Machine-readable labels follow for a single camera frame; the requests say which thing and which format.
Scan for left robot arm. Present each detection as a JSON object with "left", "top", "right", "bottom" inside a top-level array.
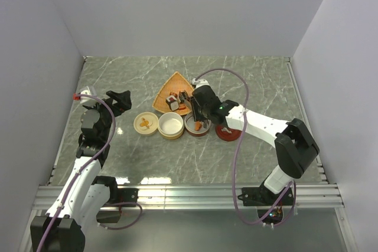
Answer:
[{"left": 30, "top": 87, "right": 132, "bottom": 251}]

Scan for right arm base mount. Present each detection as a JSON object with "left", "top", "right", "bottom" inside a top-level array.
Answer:
[{"left": 237, "top": 184, "right": 296, "bottom": 227}]

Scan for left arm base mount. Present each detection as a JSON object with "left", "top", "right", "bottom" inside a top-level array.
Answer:
[{"left": 96, "top": 187, "right": 139, "bottom": 224}]

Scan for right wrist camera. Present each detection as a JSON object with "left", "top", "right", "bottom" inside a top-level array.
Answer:
[{"left": 191, "top": 78, "right": 209, "bottom": 89}]

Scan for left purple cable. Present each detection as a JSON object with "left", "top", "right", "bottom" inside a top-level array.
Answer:
[{"left": 35, "top": 94, "right": 143, "bottom": 252}]

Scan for sushi roll white centre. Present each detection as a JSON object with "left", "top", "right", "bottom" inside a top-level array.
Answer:
[{"left": 167, "top": 100, "right": 180, "bottom": 112}]

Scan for sushi roll red centre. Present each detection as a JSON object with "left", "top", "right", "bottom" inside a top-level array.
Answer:
[{"left": 166, "top": 95, "right": 177, "bottom": 104}]

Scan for metal tongs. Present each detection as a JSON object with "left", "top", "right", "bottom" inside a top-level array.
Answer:
[{"left": 179, "top": 90, "right": 193, "bottom": 109}]

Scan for red lid with white handle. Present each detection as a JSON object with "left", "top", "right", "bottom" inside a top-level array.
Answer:
[{"left": 215, "top": 125, "right": 241, "bottom": 142}]

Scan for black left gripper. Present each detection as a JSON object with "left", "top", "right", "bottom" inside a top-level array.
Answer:
[{"left": 85, "top": 91, "right": 131, "bottom": 140}]

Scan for orange fried shrimp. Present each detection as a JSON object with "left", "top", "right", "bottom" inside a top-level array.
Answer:
[{"left": 194, "top": 122, "right": 202, "bottom": 131}]

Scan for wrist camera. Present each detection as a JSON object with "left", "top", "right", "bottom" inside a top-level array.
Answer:
[
  {"left": 73, "top": 86, "right": 97, "bottom": 107},
  {"left": 191, "top": 78, "right": 209, "bottom": 89}
]

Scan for sushi roll green centre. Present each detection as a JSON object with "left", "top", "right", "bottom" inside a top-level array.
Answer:
[{"left": 178, "top": 90, "right": 190, "bottom": 104}]

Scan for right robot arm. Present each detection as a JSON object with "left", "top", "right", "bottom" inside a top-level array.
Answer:
[{"left": 191, "top": 80, "right": 320, "bottom": 205}]

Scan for aluminium front rail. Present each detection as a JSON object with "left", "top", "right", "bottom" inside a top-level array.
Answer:
[{"left": 32, "top": 184, "right": 345, "bottom": 210}]

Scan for woven bamboo tray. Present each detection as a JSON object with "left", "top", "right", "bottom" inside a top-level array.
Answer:
[{"left": 152, "top": 71, "right": 194, "bottom": 113}]

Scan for strawberry slice near bowls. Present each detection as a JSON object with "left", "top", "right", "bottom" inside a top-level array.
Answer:
[{"left": 178, "top": 104, "right": 187, "bottom": 110}]

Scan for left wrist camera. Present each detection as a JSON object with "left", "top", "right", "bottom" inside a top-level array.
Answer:
[{"left": 73, "top": 86, "right": 97, "bottom": 107}]

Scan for red bowl silver inside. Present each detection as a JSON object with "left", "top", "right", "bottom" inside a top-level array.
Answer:
[{"left": 184, "top": 113, "right": 211, "bottom": 137}]

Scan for cream lid with orange handle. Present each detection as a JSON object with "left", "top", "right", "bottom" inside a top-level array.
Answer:
[{"left": 133, "top": 112, "right": 158, "bottom": 136}]

